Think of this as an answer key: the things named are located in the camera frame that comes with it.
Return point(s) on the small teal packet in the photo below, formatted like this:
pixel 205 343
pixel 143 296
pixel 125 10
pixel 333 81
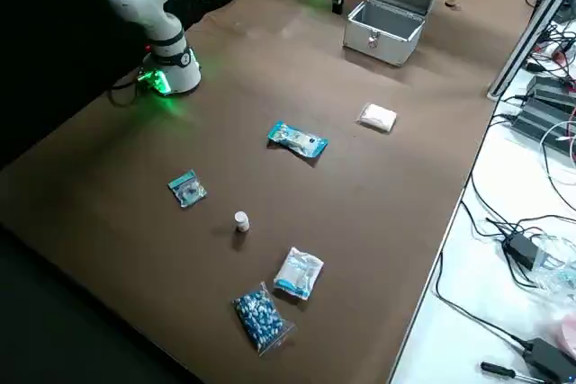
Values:
pixel 187 189

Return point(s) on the blue cotton swab packet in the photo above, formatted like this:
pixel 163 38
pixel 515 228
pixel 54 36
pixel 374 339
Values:
pixel 297 140

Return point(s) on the pink plastic bag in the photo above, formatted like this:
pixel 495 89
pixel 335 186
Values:
pixel 562 334

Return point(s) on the blue white capsule bag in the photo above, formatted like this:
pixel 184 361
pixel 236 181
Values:
pixel 261 316

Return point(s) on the white desk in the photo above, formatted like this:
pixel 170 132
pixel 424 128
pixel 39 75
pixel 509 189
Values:
pixel 472 312

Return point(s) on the large black power adapter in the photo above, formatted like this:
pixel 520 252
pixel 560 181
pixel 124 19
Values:
pixel 549 357

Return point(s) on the clear plastic bag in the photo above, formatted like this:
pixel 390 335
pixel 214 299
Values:
pixel 558 262

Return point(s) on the silver aluminium medicine case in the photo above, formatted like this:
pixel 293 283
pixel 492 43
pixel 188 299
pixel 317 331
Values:
pixel 382 33

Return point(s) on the aluminium camera post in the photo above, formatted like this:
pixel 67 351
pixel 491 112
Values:
pixel 531 20

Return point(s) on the white gauze packet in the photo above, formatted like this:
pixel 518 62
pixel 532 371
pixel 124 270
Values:
pixel 378 116

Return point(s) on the white blue mask packet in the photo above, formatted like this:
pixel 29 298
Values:
pixel 298 274

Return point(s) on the black power brick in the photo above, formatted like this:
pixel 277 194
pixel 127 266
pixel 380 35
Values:
pixel 553 91
pixel 544 125

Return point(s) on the small black power adapter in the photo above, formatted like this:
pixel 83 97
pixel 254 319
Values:
pixel 521 250

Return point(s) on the small white pill bottle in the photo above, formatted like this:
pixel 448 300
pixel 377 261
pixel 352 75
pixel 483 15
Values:
pixel 241 222

